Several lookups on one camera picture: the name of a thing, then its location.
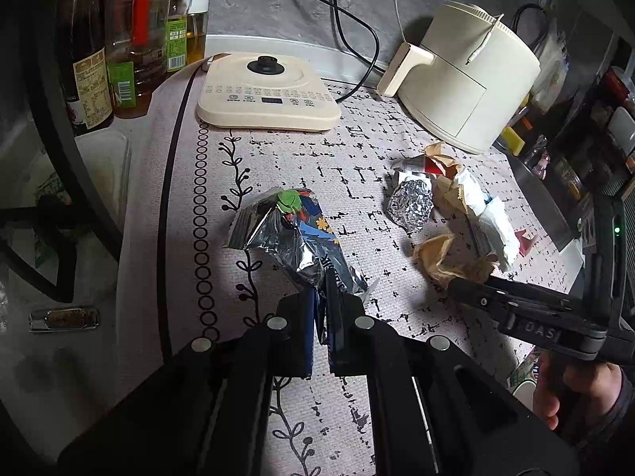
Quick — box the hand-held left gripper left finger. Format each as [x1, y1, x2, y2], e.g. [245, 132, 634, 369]
[57, 290, 319, 476]

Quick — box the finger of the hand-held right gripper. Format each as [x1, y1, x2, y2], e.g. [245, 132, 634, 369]
[448, 276, 583, 323]

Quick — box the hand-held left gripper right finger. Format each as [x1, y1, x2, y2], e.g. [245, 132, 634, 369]
[325, 268, 581, 476]

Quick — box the brown paper bag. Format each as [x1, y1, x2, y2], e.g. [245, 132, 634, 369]
[413, 141, 499, 291]

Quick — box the white paper wrapper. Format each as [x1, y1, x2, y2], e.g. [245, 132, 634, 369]
[454, 166, 521, 273]

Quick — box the foil snack wrapper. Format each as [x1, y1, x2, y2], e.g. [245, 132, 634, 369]
[225, 187, 372, 347]

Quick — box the aluminium foil ball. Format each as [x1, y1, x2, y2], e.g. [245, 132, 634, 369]
[386, 178, 435, 233]

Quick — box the silver red wrapper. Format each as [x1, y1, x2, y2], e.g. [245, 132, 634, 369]
[391, 155, 442, 180]

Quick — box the person's right forearm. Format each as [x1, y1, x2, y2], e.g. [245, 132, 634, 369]
[560, 363, 635, 454]

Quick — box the person's right hand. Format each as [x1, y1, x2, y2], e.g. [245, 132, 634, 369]
[533, 352, 625, 432]

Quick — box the white green cup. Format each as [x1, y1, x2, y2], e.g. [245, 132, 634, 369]
[506, 351, 539, 398]

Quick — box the yellow sponge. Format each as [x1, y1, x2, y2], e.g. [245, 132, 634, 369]
[498, 126, 527, 155]

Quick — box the patterned grey tablecloth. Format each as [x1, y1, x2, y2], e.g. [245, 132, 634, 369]
[116, 62, 586, 476]

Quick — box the cream air fryer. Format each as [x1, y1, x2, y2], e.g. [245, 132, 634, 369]
[377, 1, 541, 155]

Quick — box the cream induction cooker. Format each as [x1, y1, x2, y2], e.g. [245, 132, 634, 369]
[197, 52, 342, 132]

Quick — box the clear plastic container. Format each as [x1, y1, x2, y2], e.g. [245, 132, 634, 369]
[74, 129, 133, 230]

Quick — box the white top oil bottle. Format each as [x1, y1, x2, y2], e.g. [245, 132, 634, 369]
[186, 0, 222, 63]

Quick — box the yellow cap green label bottle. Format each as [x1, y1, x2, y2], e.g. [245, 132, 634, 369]
[166, 0, 195, 73]

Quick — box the dark sauce bottle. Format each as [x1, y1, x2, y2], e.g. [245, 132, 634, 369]
[54, 0, 116, 132]

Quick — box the thin black cable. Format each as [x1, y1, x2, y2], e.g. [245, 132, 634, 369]
[511, 4, 549, 36]

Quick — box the black power cable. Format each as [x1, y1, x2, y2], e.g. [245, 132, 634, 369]
[288, 0, 394, 102]

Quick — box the black metal frame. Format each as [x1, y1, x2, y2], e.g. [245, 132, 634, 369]
[0, 0, 126, 304]

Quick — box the oil bottle with red handle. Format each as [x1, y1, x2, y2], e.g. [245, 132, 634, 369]
[104, 0, 170, 120]

